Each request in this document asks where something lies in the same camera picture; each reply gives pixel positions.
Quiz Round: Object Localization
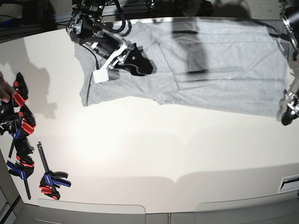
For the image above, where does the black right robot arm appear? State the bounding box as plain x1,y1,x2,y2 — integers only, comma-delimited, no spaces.
66,0,153,83

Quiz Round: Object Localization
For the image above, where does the grey T-shirt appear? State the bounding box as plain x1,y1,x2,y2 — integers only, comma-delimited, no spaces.
74,20,289,117

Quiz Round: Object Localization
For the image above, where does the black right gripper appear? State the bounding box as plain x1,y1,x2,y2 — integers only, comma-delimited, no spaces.
81,31,153,76

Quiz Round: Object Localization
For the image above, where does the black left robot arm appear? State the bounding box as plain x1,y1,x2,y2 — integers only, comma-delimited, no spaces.
278,0,299,126

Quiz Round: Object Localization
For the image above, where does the blue red bar clamp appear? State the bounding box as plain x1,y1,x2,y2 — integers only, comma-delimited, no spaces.
0,101,36,158
6,153,34,200
0,73,28,111
37,142,71,200

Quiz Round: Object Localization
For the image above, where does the aluminium rail frame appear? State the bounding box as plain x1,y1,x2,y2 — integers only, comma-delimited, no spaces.
0,7,72,43

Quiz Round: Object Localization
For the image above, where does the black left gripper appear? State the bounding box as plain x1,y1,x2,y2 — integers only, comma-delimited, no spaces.
281,91,299,126

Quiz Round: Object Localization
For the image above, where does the blue red bar clamp top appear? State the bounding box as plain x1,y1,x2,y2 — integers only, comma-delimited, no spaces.
0,73,28,111

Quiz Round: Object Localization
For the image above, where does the blue red bar clamp right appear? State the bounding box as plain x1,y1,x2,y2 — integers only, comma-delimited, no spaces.
37,142,71,200

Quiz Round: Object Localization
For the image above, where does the white label plate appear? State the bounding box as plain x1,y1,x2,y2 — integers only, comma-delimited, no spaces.
278,174,299,194

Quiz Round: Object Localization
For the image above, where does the person hand at edge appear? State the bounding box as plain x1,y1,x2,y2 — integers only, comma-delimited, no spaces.
0,72,14,103

